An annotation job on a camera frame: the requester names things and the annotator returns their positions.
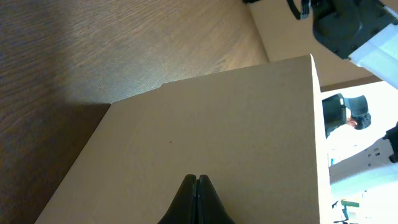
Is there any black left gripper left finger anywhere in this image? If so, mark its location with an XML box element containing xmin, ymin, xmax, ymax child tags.
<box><xmin>158</xmin><ymin>174</ymin><xmax>197</xmax><ymax>224</ymax></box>

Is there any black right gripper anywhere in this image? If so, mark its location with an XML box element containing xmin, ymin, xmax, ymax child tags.
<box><xmin>301</xmin><ymin>0</ymin><xmax>397</xmax><ymax>59</ymax></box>

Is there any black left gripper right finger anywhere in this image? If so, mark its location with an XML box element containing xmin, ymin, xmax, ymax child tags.
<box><xmin>196</xmin><ymin>175</ymin><xmax>235</xmax><ymax>224</ymax></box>

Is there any brown cardboard box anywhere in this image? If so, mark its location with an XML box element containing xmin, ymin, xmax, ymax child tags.
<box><xmin>37</xmin><ymin>54</ymin><xmax>331</xmax><ymax>223</ymax></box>

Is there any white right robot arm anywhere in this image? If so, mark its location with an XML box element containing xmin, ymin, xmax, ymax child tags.
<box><xmin>289</xmin><ymin>0</ymin><xmax>397</xmax><ymax>88</ymax></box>

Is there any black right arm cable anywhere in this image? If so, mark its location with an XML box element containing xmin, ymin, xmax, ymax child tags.
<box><xmin>242</xmin><ymin>0</ymin><xmax>310</xmax><ymax>21</ymax></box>

